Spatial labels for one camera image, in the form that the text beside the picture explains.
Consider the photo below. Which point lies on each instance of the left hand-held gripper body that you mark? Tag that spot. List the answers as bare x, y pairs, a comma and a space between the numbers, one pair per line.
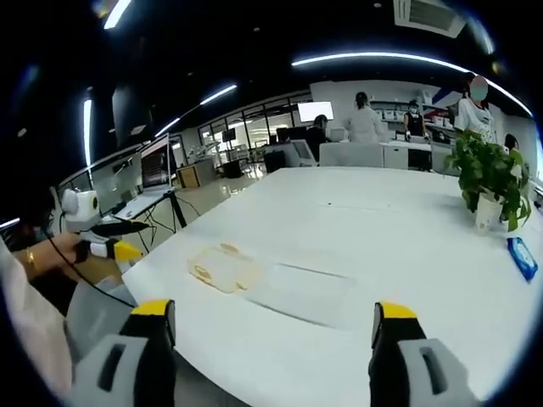
80, 210

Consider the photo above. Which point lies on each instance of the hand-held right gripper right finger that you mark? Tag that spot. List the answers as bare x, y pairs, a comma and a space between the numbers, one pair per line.
415, 360

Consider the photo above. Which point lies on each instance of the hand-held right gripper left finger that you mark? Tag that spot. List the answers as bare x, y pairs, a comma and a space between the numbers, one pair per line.
127, 360

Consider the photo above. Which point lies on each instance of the beige plastic buckle part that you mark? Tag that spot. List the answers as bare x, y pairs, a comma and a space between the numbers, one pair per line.
201, 271

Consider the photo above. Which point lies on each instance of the person's left hand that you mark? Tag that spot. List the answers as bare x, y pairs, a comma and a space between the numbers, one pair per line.
61, 250

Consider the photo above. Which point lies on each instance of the white side desk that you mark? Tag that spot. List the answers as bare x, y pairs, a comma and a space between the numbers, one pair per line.
144, 205

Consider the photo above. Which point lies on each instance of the grey chair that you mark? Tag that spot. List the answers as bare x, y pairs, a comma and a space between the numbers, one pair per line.
97, 313

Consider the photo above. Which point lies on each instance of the ceiling light strip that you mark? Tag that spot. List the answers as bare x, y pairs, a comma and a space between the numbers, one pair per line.
167, 126
87, 131
218, 94
116, 12

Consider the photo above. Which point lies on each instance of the cardboard box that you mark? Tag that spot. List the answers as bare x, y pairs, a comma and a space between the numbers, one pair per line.
188, 177

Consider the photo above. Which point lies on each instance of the person's white clothing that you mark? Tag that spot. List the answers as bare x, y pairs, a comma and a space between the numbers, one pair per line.
29, 330

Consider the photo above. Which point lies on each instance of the blue wet wipes packet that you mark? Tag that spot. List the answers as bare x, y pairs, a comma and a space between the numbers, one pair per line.
522, 258

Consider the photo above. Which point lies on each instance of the white plant pot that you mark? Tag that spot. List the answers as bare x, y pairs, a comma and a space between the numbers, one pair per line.
487, 214

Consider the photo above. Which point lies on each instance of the green potted plant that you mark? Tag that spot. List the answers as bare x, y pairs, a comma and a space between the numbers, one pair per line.
492, 169

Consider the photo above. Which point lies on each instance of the white counter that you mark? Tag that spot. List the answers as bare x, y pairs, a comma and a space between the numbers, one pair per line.
373, 154

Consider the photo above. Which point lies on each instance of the long curved ceiling light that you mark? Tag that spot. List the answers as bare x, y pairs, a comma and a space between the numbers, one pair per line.
403, 57

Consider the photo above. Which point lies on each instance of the ceiling air vent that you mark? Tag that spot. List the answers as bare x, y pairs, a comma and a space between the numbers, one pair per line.
428, 15

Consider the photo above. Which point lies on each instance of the bright white wall screen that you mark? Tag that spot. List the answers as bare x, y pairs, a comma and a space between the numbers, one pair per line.
315, 112

